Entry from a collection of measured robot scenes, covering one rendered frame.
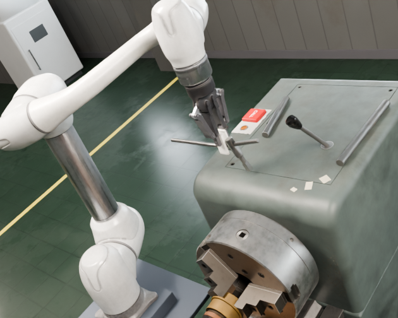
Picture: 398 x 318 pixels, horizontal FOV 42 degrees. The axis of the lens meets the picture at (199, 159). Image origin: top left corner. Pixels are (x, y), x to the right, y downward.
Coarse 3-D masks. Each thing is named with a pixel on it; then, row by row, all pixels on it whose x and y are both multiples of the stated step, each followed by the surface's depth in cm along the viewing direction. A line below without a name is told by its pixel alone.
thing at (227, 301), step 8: (216, 296) 133; (224, 296) 134; (232, 296) 133; (216, 304) 131; (224, 304) 130; (232, 304) 130; (208, 312) 130; (216, 312) 130; (224, 312) 129; (232, 312) 130
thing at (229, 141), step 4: (228, 140) 140; (232, 140) 140; (228, 144) 141; (232, 144) 140; (232, 148) 141; (236, 148) 141; (236, 152) 141; (240, 152) 142; (236, 156) 142; (240, 156) 142; (244, 160) 143; (244, 164) 143; (248, 164) 144; (248, 168) 144; (252, 168) 145
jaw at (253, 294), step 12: (252, 288) 133; (264, 288) 131; (240, 300) 132; (252, 300) 130; (264, 300) 128; (276, 300) 126; (288, 300) 129; (240, 312) 131; (252, 312) 131; (276, 312) 128
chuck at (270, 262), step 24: (216, 240) 133; (240, 240) 129; (264, 240) 129; (240, 264) 132; (264, 264) 125; (288, 264) 128; (288, 288) 126; (312, 288) 135; (264, 312) 142; (288, 312) 133
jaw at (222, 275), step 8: (208, 248) 137; (200, 256) 138; (208, 256) 135; (216, 256) 136; (200, 264) 137; (208, 264) 134; (216, 264) 135; (224, 264) 136; (208, 272) 137; (216, 272) 134; (224, 272) 135; (232, 272) 136; (208, 280) 135; (216, 280) 134; (224, 280) 135; (232, 280) 135; (216, 288) 133; (224, 288) 134
